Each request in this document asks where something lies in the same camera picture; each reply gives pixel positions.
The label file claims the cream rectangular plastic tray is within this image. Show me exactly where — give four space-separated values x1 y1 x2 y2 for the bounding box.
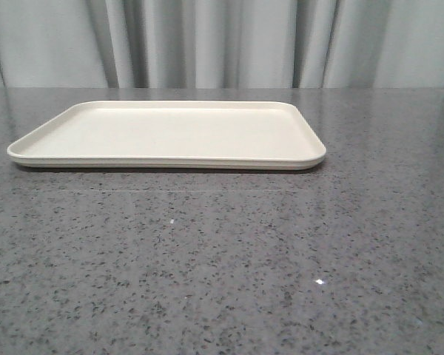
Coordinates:
7 101 326 170

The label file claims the grey pleated curtain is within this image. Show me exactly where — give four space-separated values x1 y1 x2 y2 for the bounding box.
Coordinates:
0 1 444 89

